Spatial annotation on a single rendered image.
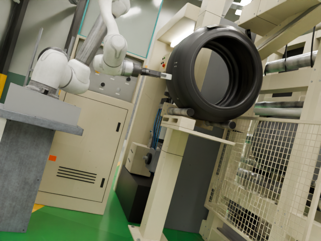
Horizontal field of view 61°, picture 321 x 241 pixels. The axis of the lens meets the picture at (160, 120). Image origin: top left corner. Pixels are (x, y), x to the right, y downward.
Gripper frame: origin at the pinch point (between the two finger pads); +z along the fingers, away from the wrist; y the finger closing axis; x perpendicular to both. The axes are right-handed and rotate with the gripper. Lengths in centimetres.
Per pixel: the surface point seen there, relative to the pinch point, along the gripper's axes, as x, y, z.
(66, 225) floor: 102, 29, -43
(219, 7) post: -60, 26, 40
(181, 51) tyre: -13.8, -8.2, 4.7
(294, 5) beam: -49, -24, 62
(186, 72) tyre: -2.4, -11.7, 8.1
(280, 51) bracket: -33, 7, 81
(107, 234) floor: 106, 25, -16
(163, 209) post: 87, 25, 20
